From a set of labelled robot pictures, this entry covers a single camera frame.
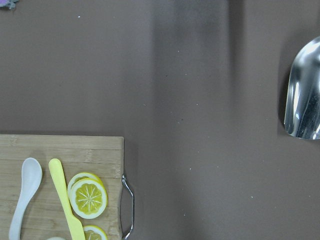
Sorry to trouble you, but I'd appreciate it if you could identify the metal ice scoop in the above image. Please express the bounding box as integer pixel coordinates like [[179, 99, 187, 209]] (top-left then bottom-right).
[[284, 37, 320, 140]]

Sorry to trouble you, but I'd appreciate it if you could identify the lemon slice upper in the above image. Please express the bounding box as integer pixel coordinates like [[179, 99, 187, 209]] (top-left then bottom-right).
[[67, 172, 108, 219]]

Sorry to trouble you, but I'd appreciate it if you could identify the lemon slice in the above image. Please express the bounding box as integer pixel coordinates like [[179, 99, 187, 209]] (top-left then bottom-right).
[[67, 172, 108, 219], [83, 225, 108, 240]]

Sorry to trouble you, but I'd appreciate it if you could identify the lemon slice lower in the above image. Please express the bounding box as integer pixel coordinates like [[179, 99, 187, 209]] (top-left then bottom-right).
[[83, 225, 108, 240]]

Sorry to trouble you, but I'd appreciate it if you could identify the yellow plastic knife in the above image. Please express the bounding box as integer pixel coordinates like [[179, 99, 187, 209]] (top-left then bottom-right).
[[48, 158, 85, 240]]

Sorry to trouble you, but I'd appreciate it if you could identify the bamboo cutting board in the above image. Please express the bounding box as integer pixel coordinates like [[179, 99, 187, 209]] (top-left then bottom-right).
[[0, 134, 133, 240]]

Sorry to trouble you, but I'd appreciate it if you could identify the grey folded cloth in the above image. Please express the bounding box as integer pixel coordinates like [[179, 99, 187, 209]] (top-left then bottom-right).
[[0, 0, 19, 10]]

